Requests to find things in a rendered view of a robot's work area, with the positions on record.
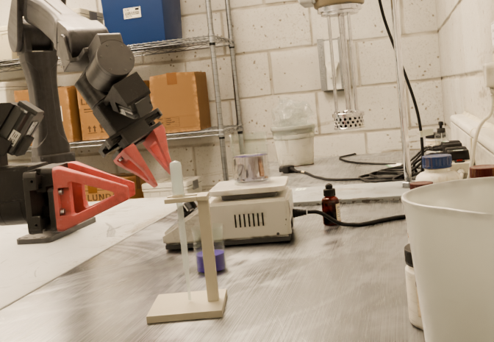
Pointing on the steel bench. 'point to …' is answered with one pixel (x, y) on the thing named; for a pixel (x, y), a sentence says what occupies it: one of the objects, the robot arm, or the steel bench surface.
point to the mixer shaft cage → (355, 116)
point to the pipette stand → (173, 303)
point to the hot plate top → (221, 189)
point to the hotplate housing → (245, 219)
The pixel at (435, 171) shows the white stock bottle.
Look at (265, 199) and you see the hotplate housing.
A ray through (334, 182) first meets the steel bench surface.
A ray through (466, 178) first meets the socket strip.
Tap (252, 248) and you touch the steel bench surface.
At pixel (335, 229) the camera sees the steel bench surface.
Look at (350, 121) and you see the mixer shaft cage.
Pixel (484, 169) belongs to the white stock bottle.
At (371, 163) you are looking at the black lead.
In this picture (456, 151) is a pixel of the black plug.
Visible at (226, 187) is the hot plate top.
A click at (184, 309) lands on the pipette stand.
